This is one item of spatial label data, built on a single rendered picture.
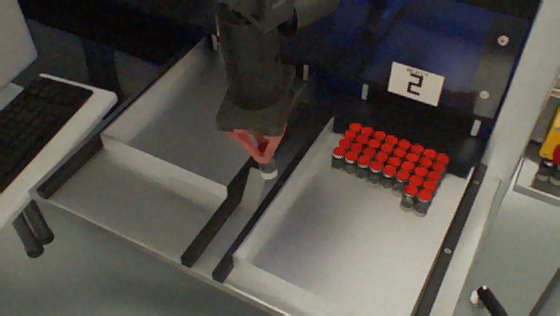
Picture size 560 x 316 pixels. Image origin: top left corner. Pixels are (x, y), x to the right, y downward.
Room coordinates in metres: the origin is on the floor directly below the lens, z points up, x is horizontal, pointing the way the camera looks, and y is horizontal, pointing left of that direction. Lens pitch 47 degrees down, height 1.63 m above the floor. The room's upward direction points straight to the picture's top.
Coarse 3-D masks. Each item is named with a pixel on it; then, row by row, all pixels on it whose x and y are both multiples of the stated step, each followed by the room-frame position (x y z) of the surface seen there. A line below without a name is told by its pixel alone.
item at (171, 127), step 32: (192, 64) 0.97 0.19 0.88; (224, 64) 0.98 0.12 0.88; (160, 96) 0.87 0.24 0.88; (192, 96) 0.87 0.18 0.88; (224, 96) 0.87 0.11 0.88; (128, 128) 0.78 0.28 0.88; (160, 128) 0.78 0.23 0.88; (192, 128) 0.78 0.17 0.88; (160, 160) 0.67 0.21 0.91; (192, 160) 0.70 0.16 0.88; (224, 160) 0.70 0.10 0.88; (224, 192) 0.61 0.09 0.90
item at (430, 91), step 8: (392, 72) 0.76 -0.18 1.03; (400, 72) 0.75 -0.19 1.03; (408, 72) 0.75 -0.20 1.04; (416, 72) 0.74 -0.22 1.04; (424, 72) 0.74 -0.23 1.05; (392, 80) 0.76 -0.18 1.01; (400, 80) 0.75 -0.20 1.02; (408, 80) 0.75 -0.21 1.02; (416, 80) 0.74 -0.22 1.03; (424, 80) 0.74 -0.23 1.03; (432, 80) 0.73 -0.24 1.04; (440, 80) 0.72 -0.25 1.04; (392, 88) 0.76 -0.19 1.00; (400, 88) 0.75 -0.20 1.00; (416, 88) 0.74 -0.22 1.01; (424, 88) 0.73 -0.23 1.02; (432, 88) 0.73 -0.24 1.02; (440, 88) 0.72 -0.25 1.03; (408, 96) 0.74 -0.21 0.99; (416, 96) 0.74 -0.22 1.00; (424, 96) 0.73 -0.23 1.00; (432, 96) 0.73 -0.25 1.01
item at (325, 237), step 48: (336, 144) 0.74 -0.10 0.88; (288, 192) 0.62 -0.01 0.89; (336, 192) 0.63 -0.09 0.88; (384, 192) 0.63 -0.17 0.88; (288, 240) 0.53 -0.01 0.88; (336, 240) 0.53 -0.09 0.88; (384, 240) 0.53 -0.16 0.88; (432, 240) 0.53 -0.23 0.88; (288, 288) 0.43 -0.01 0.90; (336, 288) 0.44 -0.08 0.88; (384, 288) 0.44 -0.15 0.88
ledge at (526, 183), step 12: (528, 144) 0.74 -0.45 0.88; (528, 156) 0.71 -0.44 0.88; (540, 156) 0.71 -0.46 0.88; (528, 168) 0.68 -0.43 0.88; (516, 180) 0.66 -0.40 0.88; (528, 180) 0.66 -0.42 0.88; (540, 180) 0.66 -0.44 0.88; (528, 192) 0.64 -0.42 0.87; (540, 192) 0.63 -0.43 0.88; (552, 192) 0.63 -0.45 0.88; (552, 204) 0.62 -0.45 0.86
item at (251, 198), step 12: (252, 168) 0.63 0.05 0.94; (252, 180) 0.62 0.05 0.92; (264, 180) 0.61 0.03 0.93; (252, 192) 0.61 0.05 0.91; (240, 204) 0.60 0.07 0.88; (252, 204) 0.59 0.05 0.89; (240, 216) 0.58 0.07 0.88; (228, 228) 0.55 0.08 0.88; (240, 228) 0.55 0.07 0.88; (216, 240) 0.53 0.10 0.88; (228, 240) 0.53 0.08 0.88; (216, 252) 0.51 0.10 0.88
